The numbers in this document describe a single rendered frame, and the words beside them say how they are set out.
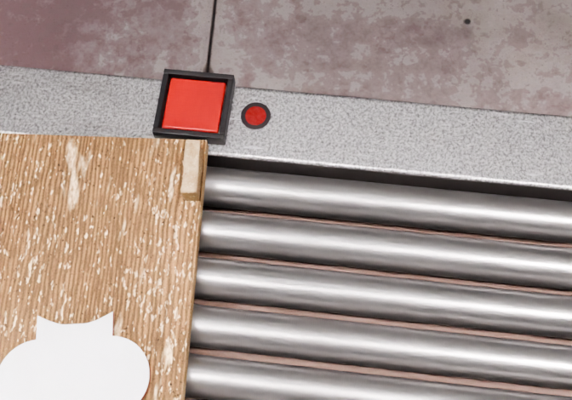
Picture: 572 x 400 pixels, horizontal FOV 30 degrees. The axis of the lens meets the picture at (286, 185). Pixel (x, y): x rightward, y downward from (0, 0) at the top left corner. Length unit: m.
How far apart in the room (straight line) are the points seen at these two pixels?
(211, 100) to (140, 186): 0.12
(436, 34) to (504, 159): 1.15
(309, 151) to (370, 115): 0.08
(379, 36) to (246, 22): 0.28
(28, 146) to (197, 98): 0.18
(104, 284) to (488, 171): 0.40
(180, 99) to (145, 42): 1.14
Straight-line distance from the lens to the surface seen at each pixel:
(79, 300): 1.06
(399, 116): 1.13
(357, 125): 1.13
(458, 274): 1.08
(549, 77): 2.24
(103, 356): 1.03
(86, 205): 1.10
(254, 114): 1.13
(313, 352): 1.04
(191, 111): 1.13
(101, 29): 2.31
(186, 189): 1.05
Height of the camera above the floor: 1.92
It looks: 67 degrees down
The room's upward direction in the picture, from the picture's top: 7 degrees counter-clockwise
